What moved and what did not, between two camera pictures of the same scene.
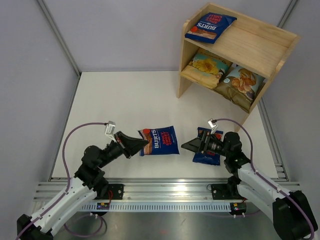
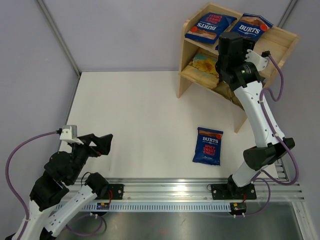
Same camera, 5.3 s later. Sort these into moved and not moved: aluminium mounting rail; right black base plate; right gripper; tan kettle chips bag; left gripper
Moved: right gripper; left gripper
Not moved: tan kettle chips bag; right black base plate; aluminium mounting rail
